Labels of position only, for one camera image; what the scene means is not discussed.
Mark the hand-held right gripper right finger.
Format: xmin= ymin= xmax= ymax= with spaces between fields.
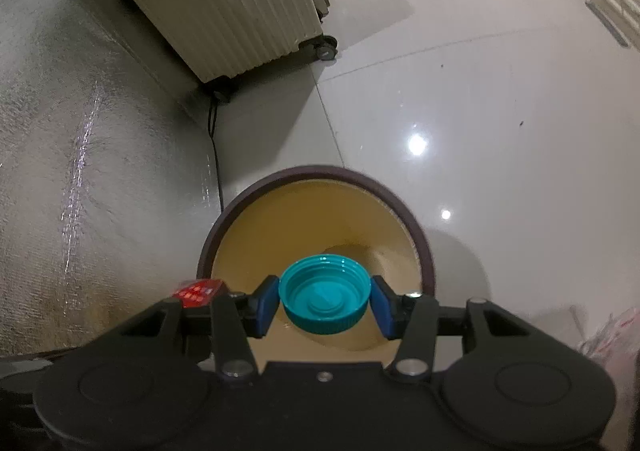
xmin=371 ymin=275 xmax=547 ymax=378

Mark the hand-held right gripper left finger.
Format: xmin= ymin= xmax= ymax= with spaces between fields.
xmin=100 ymin=275 xmax=281 ymax=378

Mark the teal plastic bottle cap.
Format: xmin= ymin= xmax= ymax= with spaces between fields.
xmin=278 ymin=255 xmax=373 ymax=335

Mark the brown bowl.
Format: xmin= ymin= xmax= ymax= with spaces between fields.
xmin=196 ymin=165 xmax=436 ymax=367

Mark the translucent plastic bag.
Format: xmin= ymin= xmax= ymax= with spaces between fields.
xmin=577 ymin=307 xmax=640 ymax=382

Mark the silver foil mat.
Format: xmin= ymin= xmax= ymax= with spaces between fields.
xmin=0 ymin=0 xmax=226 ymax=362

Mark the black cable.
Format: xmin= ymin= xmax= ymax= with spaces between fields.
xmin=207 ymin=98 xmax=226 ymax=214

